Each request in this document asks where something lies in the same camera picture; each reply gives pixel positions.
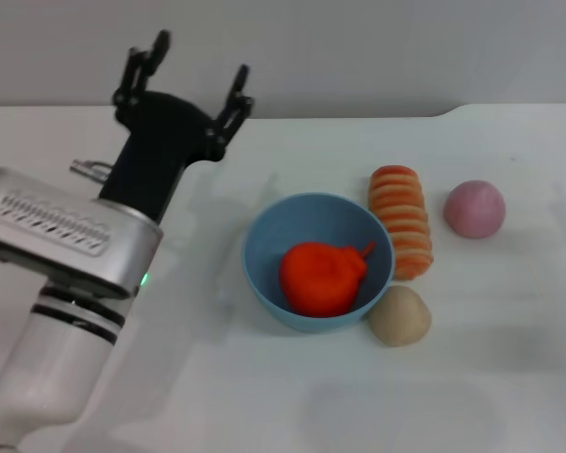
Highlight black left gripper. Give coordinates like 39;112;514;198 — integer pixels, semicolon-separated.
98;30;256;224

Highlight blue bowl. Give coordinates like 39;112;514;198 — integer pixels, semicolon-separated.
241;192;397;334

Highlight orange toy fruit with stem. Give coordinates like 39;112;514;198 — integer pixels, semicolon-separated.
277;241;376;319

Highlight orange striped bread roll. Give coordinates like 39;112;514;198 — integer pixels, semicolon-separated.
368;164;436;282

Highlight pink round bun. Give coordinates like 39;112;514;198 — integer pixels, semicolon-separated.
442;179;508;240

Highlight beige round bun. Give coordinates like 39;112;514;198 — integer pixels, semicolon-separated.
368;284;433;348

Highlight left arm cable with plug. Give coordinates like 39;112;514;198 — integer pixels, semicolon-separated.
69;159;113;184

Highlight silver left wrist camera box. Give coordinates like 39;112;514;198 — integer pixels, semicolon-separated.
0;166;165;301

